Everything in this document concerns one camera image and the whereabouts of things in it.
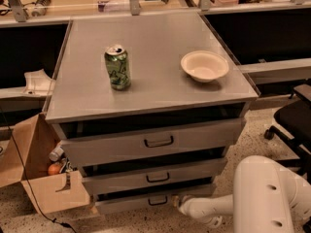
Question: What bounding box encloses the grey drawer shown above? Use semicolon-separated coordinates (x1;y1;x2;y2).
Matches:
82;157;227;194
95;178;216;215
60;117;246;167

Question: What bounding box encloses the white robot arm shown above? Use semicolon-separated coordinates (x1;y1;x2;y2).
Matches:
175;155;311;233

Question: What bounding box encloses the grey drawer cabinet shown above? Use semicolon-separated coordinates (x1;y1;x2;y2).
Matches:
45;11;259;216

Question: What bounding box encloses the orange fruit in box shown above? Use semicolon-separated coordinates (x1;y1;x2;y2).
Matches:
48;163;61;176

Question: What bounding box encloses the white bottle in box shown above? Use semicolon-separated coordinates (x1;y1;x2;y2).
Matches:
49;146;64;162

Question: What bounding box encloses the white bowl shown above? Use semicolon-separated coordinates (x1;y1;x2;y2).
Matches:
181;50;229;83

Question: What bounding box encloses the black office chair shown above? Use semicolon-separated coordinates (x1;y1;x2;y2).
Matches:
264;83;311;183

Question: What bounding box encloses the green soda can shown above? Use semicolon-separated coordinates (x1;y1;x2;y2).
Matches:
104;44;131;90

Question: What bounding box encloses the white plastic part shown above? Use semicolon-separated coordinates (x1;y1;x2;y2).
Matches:
22;69;55;96

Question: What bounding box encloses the grey handheld device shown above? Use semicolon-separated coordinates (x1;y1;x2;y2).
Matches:
31;0;52;17

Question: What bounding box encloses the black floor cable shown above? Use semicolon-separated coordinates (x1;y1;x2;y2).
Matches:
0;107;79;233

